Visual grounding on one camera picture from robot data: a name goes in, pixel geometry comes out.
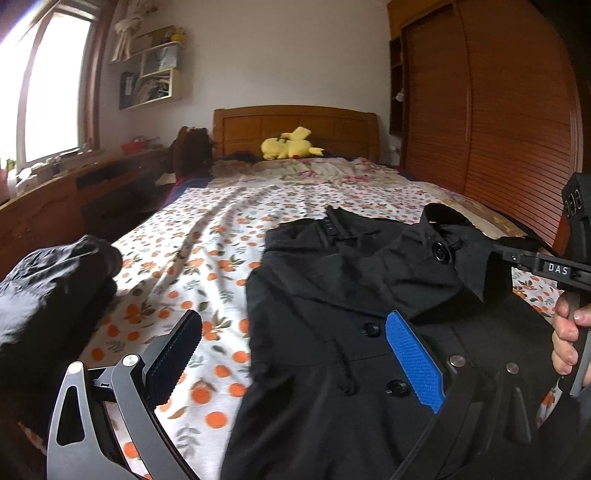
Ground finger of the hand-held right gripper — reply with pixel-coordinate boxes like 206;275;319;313
492;242;540;274

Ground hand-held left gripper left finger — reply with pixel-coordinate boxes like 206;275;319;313
46;309;204;480

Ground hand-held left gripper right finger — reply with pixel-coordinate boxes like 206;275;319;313
385;310;543;480

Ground black coat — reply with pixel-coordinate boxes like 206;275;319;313
221;202;591;480

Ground folded dark clothes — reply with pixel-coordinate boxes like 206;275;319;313
0;234;124;384

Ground person's right hand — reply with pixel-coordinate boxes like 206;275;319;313
551;294;591;377

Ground wooden louvred wardrobe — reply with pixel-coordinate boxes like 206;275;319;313
387;0;585;250

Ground orange print bed sheet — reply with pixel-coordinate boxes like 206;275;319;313
18;182;561;480

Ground wooden desk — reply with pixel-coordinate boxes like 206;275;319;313
0;145;176;278

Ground floral quilt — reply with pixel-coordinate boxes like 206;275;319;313
210;157;532;241

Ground dark brown bag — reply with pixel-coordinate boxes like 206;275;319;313
168;126;215;181

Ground yellow plush toy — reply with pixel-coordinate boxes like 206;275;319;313
261;126;325;161

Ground wooden headboard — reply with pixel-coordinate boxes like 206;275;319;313
212;105;382;162

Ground window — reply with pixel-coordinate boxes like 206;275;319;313
0;9;98;167

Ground white knotted curtain tie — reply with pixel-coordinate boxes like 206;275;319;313
112;0;144;63

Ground white wall shelf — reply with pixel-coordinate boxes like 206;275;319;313
110;39;182;110

